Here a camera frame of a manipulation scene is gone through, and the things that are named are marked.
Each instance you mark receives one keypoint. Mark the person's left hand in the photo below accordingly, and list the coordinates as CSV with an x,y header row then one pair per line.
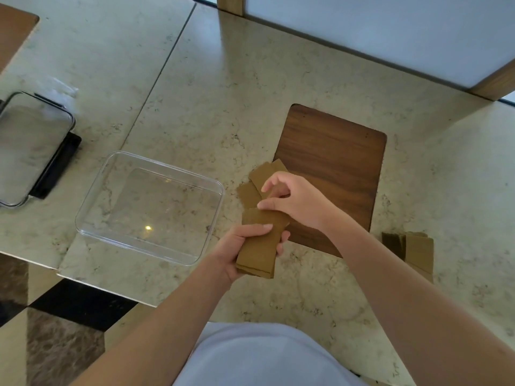
x,y
225,257

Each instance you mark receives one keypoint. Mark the person's right hand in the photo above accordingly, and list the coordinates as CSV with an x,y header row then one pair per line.
x,y
305,200

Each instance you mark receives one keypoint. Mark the person's left thumb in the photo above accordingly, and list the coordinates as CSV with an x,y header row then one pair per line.
x,y
253,231

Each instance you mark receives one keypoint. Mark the person's right thumb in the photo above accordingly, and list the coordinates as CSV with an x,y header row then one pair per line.
x,y
271,204

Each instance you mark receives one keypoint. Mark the brown napkin bundle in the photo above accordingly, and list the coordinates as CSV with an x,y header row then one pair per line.
x,y
261,249

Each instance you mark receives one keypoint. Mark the brown paper napkin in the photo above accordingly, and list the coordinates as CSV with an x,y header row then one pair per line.
x,y
261,174

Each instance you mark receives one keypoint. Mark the person's right forearm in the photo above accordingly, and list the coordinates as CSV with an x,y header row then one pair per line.
x,y
410,309

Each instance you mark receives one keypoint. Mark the person's left forearm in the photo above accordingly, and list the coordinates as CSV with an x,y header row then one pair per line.
x,y
161,329

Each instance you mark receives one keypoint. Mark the dark wooden placemat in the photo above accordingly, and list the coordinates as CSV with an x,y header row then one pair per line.
x,y
12,32
334,164

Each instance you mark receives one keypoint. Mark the clear plastic container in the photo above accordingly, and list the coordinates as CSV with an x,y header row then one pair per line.
x,y
149,207

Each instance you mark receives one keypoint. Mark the person's white shirt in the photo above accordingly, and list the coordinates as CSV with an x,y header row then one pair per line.
x,y
261,357

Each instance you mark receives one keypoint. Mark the brown cardboard box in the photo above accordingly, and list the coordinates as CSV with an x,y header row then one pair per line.
x,y
416,251

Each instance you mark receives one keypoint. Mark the clear plastic bag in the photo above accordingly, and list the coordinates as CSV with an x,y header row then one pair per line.
x,y
60,87

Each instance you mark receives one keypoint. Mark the clear container lid black clips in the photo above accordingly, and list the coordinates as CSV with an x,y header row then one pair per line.
x,y
28,144

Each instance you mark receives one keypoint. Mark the white panel wooden frame partition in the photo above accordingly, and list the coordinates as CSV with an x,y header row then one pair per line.
x,y
382,32

